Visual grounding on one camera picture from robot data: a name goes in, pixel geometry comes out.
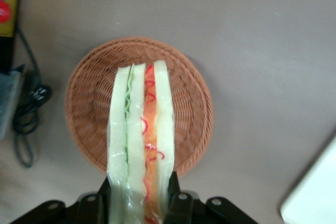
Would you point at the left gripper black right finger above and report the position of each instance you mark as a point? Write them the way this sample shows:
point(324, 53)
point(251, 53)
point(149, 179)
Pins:
point(178, 208)

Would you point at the triangle sandwich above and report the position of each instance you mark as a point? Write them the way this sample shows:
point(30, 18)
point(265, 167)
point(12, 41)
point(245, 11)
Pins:
point(136, 142)

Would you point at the red emergency stop button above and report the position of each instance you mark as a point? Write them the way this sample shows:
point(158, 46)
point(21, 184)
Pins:
point(4, 11)

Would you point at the round brown wicker basket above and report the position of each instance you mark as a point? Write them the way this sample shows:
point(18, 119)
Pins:
point(92, 103)

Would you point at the black countertop machine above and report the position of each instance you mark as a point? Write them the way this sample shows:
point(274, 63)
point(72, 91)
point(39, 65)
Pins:
point(6, 53)

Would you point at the cream plastic tray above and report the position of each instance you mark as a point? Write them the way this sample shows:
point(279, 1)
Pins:
point(315, 197)

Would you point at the grey metal side tray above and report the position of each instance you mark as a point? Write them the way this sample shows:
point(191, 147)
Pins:
point(8, 98)

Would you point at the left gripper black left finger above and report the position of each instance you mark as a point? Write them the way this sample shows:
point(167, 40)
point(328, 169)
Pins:
point(86, 208)

